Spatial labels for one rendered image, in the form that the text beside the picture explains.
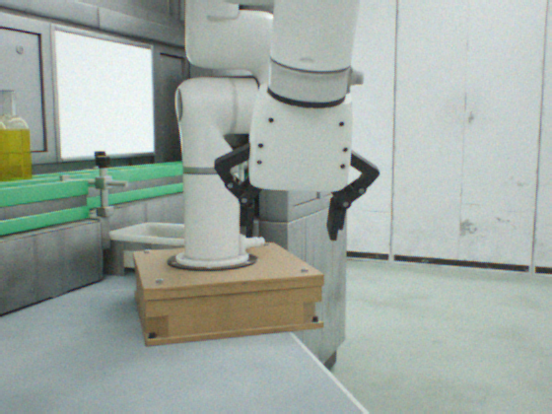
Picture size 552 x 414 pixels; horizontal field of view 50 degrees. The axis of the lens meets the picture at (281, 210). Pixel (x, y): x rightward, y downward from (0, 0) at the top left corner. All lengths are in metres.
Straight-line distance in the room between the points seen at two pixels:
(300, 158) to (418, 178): 4.10
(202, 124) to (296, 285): 0.30
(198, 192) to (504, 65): 3.79
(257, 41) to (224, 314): 0.43
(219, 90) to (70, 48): 0.72
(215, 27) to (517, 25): 3.80
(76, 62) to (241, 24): 0.76
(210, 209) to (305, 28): 0.52
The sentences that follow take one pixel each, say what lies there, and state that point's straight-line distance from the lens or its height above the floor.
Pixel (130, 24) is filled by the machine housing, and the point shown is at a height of 1.37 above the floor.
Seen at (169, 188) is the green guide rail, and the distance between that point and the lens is 1.68.
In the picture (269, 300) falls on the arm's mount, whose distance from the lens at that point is 0.93.
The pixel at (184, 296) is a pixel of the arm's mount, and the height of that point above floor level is 0.82.
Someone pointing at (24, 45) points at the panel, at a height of 1.26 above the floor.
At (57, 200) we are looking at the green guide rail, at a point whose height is 0.93.
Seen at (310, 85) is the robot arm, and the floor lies 1.10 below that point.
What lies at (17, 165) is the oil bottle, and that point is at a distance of 1.29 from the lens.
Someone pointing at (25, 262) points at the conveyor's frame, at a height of 0.83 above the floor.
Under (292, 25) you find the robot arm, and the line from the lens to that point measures 0.53.
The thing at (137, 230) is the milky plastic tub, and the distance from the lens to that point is 1.43.
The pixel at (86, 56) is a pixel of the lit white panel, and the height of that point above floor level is 1.25.
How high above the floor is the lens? 1.07
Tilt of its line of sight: 8 degrees down
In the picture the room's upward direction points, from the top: straight up
